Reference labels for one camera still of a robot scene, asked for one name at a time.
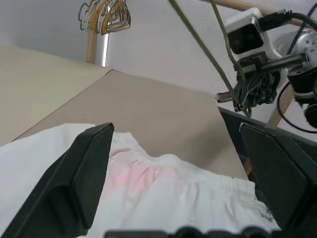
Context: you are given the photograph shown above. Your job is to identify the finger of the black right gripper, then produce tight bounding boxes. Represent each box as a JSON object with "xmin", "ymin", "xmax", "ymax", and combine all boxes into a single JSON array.
[
  {"xmin": 254, "ymin": 70, "xmax": 279, "ymax": 105},
  {"xmin": 233, "ymin": 73, "xmax": 257, "ymax": 113}
]

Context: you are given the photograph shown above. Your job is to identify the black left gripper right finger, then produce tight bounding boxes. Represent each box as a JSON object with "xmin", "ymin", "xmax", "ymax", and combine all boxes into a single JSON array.
[{"xmin": 240, "ymin": 122, "xmax": 317, "ymax": 238}]

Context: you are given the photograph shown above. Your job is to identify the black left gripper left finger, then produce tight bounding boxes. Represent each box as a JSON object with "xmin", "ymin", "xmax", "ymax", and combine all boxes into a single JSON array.
[{"xmin": 0, "ymin": 122, "xmax": 115, "ymax": 238}]

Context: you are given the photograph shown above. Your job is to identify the white shorts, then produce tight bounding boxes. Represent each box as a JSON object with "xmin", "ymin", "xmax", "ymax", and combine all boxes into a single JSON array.
[{"xmin": 0, "ymin": 123, "xmax": 282, "ymax": 238}]

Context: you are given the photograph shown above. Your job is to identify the bunch of clothes hangers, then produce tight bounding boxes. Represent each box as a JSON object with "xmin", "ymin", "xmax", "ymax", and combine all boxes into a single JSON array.
[{"xmin": 101, "ymin": 0, "xmax": 124, "ymax": 36}]

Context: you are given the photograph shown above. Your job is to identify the metal bracket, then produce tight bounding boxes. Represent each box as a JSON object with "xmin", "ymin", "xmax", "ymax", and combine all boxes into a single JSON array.
[{"xmin": 214, "ymin": 92, "xmax": 234, "ymax": 103}]

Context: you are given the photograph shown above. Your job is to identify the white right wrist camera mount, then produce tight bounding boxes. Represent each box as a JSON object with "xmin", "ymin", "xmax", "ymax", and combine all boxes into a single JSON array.
[{"xmin": 224, "ymin": 7, "xmax": 289, "ymax": 82}]

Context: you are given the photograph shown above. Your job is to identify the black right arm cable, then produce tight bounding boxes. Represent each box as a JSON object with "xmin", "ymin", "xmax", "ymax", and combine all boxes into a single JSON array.
[{"xmin": 257, "ymin": 0, "xmax": 317, "ymax": 132}]

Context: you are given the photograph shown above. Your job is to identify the wooden rack rail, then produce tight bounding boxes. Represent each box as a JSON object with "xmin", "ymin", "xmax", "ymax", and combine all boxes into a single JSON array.
[{"xmin": 210, "ymin": 0, "xmax": 317, "ymax": 27}]

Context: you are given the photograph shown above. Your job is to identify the grey wire hanger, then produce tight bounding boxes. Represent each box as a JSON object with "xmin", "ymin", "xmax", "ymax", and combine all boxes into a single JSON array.
[{"xmin": 108, "ymin": 0, "xmax": 132, "ymax": 32}]

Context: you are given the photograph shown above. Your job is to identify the wooden rack post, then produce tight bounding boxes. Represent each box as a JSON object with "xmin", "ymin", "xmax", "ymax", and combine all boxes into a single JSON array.
[{"xmin": 85, "ymin": 28, "xmax": 98, "ymax": 63}]

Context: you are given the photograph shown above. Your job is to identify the orange wire hanger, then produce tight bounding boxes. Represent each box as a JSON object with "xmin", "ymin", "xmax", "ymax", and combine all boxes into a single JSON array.
[{"xmin": 89, "ymin": 0, "xmax": 109, "ymax": 35}]

